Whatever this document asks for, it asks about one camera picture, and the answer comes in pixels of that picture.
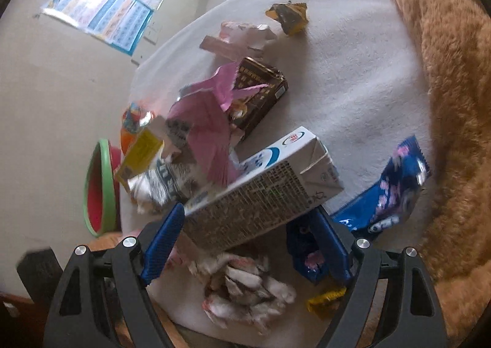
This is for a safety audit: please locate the silver black wrapper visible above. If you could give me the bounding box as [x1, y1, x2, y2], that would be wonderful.
[126, 161, 204, 215]

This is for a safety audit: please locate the yellow bear carton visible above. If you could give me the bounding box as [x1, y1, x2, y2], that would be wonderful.
[114, 126, 163, 192]

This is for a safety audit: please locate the pink white torn box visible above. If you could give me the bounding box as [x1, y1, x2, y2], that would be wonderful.
[200, 21, 277, 61]

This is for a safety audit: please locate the orange lion snack bag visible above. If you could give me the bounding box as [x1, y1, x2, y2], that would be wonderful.
[120, 102, 155, 153]

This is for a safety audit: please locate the white red paper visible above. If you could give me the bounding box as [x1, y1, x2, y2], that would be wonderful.
[188, 253, 296, 335]

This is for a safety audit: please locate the yellow foil candy wrapper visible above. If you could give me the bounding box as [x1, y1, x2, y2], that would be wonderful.
[305, 287, 346, 320]

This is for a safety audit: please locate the red bin green rim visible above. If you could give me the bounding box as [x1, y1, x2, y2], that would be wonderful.
[83, 138, 122, 238]

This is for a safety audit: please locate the blue wall chart poster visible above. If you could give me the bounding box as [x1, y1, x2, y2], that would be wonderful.
[42, 0, 153, 56]

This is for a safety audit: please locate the blue snack wrapper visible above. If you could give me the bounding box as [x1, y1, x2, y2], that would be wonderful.
[291, 134, 433, 283]

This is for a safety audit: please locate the brown gold box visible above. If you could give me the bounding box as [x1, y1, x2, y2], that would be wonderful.
[227, 57, 289, 140]

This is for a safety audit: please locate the yellow brown crumpled wrapper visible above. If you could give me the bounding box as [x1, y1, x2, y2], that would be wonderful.
[265, 2, 309, 36]

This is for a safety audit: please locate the tan fuzzy blanket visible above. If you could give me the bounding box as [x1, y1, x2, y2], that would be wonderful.
[393, 0, 490, 346]

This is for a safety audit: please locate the pink torn wrapper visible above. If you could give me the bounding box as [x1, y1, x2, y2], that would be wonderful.
[166, 62, 264, 187]

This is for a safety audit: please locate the white blue milk carton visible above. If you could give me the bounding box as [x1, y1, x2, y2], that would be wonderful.
[183, 126, 344, 253]

